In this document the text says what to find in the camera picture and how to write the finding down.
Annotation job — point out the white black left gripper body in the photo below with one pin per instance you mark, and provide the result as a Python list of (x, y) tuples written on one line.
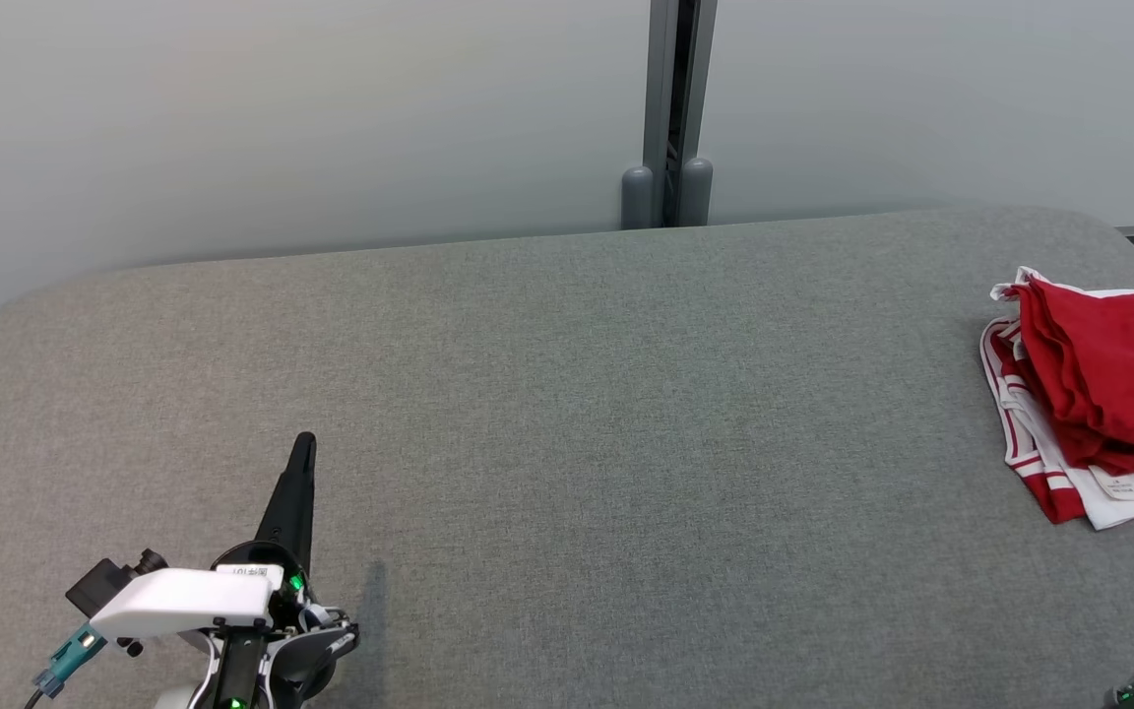
[(183, 601)]

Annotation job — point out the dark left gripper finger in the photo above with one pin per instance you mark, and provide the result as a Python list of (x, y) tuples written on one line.
[(291, 502)]

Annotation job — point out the red white numbered jersey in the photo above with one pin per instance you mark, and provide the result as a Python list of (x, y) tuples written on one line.
[(1113, 510)]

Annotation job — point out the red shorts white side stripe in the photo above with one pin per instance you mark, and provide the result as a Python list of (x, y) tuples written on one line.
[(1118, 364)]

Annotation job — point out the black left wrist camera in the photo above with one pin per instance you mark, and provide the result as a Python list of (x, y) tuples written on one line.
[(99, 586)]

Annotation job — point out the grey rounded post foot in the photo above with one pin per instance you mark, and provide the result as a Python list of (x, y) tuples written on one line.
[(637, 197), (697, 192)]

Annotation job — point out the grey metal wall post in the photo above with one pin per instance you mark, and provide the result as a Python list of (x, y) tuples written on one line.
[(658, 79)]

